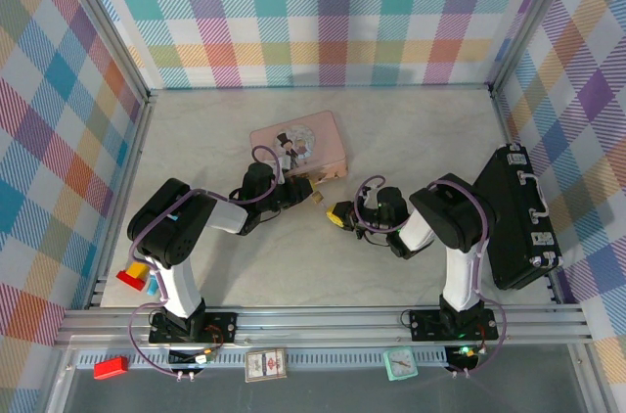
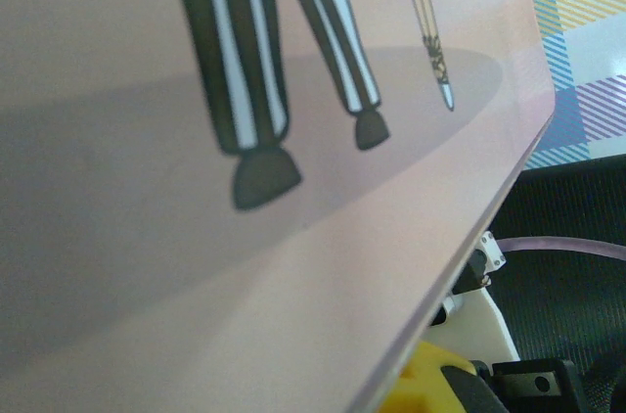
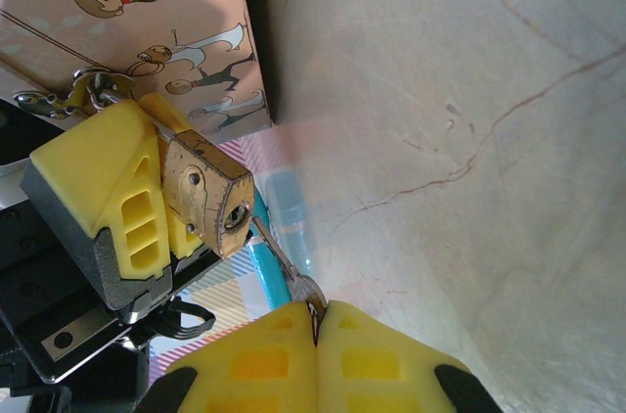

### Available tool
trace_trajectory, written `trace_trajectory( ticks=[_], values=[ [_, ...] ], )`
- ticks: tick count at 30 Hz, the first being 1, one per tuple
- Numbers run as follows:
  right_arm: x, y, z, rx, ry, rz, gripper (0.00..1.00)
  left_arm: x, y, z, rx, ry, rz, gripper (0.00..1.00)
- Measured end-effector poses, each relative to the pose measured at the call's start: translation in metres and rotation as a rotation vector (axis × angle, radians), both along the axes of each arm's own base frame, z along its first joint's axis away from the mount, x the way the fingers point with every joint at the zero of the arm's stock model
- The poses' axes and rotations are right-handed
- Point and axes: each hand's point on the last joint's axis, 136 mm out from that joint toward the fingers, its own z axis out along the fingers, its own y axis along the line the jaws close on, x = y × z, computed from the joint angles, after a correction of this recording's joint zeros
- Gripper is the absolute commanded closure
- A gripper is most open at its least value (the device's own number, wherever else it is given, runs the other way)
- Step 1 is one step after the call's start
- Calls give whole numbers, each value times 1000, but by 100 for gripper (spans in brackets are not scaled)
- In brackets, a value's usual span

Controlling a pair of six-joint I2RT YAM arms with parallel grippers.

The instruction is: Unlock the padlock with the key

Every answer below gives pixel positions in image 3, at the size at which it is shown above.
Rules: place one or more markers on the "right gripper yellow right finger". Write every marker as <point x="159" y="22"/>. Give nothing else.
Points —
<point x="386" y="374"/>

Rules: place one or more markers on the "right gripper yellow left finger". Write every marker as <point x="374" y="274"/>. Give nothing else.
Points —
<point x="254" y="374"/>

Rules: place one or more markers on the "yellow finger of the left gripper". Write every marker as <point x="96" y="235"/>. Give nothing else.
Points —
<point x="166" y="112"/>
<point x="93" y="173"/>

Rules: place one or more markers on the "silver key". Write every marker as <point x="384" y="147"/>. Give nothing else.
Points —
<point x="305" y="293"/>

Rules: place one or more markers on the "pink cartoon tin box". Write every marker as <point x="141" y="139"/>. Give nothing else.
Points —
<point x="171" y="16"/>

